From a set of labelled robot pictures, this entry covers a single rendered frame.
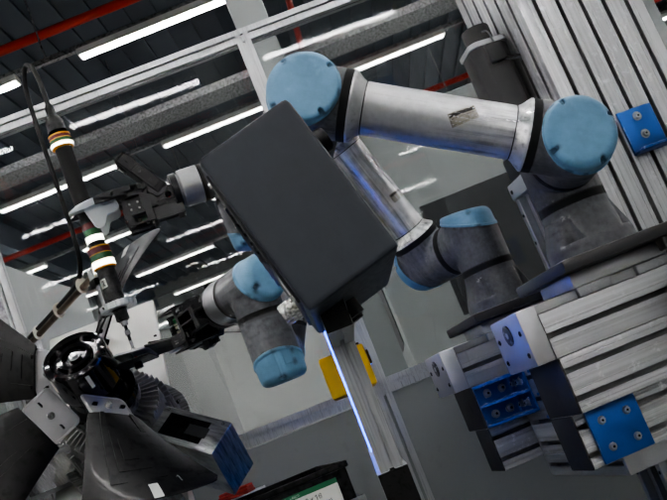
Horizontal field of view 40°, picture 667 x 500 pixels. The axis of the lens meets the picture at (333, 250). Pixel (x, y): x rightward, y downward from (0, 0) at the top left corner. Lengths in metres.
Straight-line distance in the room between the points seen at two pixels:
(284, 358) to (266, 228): 0.49
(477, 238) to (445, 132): 0.61
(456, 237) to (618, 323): 0.61
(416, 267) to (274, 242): 1.21
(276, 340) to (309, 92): 0.37
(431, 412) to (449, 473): 0.16
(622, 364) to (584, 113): 0.39
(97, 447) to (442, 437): 1.10
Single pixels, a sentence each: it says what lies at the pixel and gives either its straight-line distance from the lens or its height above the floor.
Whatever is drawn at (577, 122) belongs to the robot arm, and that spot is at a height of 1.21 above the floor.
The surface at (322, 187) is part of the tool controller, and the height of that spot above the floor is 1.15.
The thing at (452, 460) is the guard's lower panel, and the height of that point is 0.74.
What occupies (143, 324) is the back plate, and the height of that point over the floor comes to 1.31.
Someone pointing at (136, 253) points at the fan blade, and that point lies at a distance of 1.90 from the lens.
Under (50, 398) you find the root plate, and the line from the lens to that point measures 1.75.
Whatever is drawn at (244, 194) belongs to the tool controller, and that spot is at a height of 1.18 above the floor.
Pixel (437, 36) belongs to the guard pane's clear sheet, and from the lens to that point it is 2.64.
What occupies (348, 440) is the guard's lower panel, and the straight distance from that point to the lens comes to 2.41.
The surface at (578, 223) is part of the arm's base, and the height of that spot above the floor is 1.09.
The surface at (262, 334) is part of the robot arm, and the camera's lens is 1.36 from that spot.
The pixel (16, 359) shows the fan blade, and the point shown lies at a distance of 1.87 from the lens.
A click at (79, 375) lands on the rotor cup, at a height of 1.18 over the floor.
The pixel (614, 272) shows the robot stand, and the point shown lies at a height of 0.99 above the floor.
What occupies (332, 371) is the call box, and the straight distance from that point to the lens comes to 1.92.
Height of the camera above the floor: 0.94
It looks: 10 degrees up
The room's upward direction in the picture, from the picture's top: 22 degrees counter-clockwise
